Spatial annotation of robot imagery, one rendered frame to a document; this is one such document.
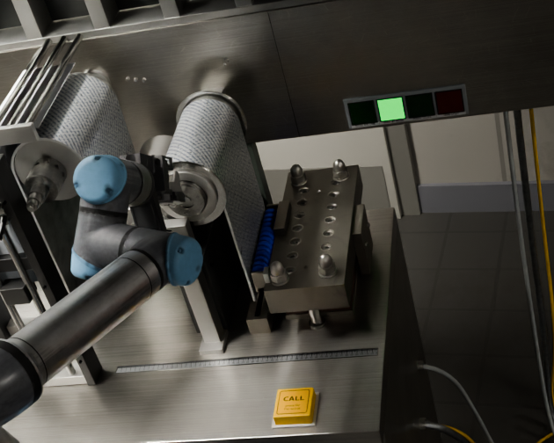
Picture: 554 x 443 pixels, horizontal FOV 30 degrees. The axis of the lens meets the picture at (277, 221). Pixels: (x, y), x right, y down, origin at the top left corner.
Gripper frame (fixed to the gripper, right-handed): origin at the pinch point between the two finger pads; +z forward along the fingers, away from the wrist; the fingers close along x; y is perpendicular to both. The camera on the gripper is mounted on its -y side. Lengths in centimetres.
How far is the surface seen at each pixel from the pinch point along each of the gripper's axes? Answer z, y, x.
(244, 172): 23.0, 6.4, -7.9
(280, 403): 6.7, -38.7, -15.1
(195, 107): 16.3, 19.8, -0.8
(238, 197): 16.8, 1.0, -7.8
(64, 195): 3.2, 4.0, 22.9
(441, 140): 182, 27, -36
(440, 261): 179, -15, -32
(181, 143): 6.5, 11.6, -0.4
